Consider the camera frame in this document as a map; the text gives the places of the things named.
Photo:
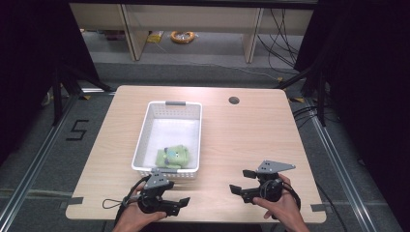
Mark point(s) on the green glove with face print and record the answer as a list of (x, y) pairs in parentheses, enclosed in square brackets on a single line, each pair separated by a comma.
[(177, 156)]

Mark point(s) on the yellow packet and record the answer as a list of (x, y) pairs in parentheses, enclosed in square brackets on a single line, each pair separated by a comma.
[(155, 37)]

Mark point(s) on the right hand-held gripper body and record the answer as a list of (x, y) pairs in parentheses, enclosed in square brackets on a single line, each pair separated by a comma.
[(274, 167)]

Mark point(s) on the dark curtain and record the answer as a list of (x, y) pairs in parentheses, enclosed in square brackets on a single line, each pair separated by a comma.
[(29, 64), (370, 80)]

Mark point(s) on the person's left hand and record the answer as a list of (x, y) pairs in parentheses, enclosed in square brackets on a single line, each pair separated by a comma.
[(132, 219)]

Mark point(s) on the grey tape strip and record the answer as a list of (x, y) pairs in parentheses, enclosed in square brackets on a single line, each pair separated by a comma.
[(75, 200), (318, 208)]

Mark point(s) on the white plastic basket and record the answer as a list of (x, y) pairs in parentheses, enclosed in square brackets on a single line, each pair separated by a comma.
[(170, 129)]

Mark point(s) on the aluminium floor rail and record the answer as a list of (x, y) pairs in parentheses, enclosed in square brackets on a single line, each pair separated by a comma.
[(341, 174), (35, 161)]

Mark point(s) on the black metal stand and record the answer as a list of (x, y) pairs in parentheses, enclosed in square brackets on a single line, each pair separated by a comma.
[(320, 96), (58, 96)]

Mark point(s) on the person's right hand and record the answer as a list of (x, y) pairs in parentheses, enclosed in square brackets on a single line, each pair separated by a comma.
[(286, 212)]

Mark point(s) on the beige wooden shelf unit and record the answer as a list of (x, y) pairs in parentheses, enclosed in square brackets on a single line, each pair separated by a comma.
[(193, 19)]

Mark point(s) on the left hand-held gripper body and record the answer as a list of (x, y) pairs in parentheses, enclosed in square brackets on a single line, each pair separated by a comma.
[(158, 182)]

